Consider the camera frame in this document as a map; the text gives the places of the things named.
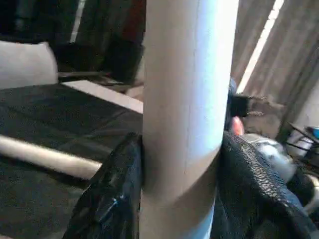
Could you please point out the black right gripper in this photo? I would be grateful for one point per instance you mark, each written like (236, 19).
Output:
(240, 107)

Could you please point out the white plastic table leg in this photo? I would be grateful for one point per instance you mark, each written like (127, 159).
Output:
(189, 99)
(50, 157)

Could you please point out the grey curtain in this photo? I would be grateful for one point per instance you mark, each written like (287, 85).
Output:
(289, 59)

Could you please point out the white flat board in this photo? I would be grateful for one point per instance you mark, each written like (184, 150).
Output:
(104, 97)

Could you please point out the grey cushion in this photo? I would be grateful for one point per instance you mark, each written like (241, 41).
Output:
(27, 64)

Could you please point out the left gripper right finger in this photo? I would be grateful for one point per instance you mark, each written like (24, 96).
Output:
(254, 194)

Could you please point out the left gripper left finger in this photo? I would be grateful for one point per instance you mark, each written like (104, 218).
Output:
(109, 199)

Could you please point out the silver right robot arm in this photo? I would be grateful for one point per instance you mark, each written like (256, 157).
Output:
(271, 154)

